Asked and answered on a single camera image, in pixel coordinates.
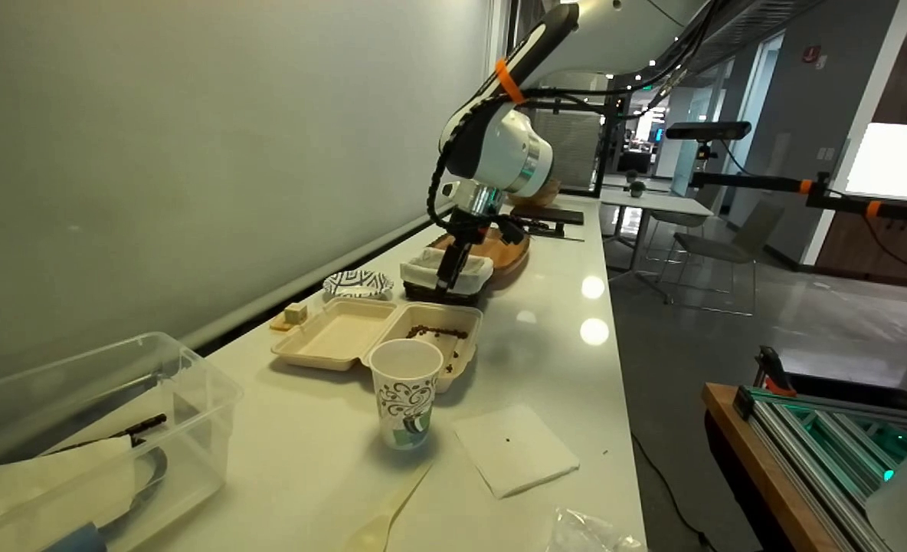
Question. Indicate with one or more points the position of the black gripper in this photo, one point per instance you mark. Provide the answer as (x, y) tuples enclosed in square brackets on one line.
[(468, 232)]

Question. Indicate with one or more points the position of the beige clamshell lunch pack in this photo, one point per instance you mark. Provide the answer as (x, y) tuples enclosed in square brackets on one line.
[(344, 333)]

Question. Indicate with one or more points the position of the brown food contents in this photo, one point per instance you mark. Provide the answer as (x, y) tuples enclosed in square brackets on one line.
[(437, 333)]

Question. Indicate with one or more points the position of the patterned paper cup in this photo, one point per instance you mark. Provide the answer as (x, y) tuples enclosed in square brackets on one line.
[(406, 387)]

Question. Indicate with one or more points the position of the large wooden tray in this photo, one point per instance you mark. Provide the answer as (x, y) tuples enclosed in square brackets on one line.
[(508, 257)]

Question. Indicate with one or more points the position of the black white patterned dish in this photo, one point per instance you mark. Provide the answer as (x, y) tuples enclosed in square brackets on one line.
[(357, 283)]

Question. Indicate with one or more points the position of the small yellow white object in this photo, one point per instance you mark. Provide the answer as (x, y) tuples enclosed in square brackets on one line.
[(289, 318)]

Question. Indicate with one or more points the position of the white paper napkin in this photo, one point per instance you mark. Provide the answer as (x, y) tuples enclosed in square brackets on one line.
[(515, 449)]

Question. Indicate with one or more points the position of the clear plastic bag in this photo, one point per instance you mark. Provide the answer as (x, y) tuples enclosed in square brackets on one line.
[(578, 530)]

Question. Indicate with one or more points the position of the clear plastic storage bin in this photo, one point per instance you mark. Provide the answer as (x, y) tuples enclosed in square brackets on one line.
[(170, 401)]

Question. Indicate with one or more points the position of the black orange clamp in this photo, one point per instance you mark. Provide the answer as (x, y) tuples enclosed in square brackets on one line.
[(771, 371)]

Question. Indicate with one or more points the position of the wooden base board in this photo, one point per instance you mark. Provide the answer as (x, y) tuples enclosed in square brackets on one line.
[(767, 488)]

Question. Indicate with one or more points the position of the white crumpled cloth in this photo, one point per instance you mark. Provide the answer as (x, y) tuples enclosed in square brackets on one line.
[(55, 495)]

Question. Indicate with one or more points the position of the black camera on stand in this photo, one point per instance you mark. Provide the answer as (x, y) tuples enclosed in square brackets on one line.
[(709, 128)]

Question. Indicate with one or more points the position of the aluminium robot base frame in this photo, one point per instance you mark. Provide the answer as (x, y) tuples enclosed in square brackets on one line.
[(851, 454)]

